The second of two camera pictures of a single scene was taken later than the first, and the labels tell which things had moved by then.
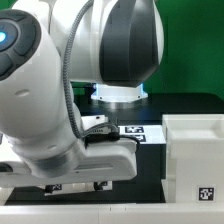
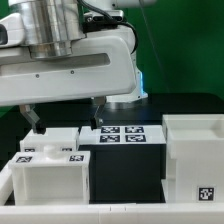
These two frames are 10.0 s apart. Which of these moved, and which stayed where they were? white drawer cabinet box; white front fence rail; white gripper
Moved: white gripper
Stayed: white front fence rail; white drawer cabinet box
